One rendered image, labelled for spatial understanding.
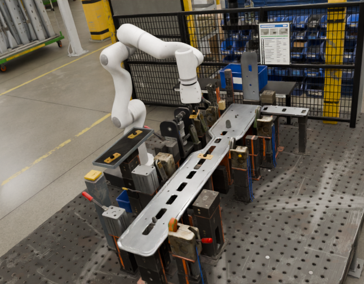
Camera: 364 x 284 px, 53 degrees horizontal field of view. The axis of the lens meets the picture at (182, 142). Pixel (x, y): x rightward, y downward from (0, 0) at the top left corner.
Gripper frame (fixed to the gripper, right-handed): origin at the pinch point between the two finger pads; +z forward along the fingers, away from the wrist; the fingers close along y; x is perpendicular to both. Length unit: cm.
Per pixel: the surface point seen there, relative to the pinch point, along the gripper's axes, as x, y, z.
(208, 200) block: -40.4, 11.9, 24.3
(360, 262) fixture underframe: 20, 90, 128
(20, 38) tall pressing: 576, -565, 92
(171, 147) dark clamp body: -3.4, -14.8, 20.4
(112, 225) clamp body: -58, -28, 25
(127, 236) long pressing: -63, -19, 26
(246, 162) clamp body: -2.4, 24.6, 30.5
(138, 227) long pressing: -57, -16, 27
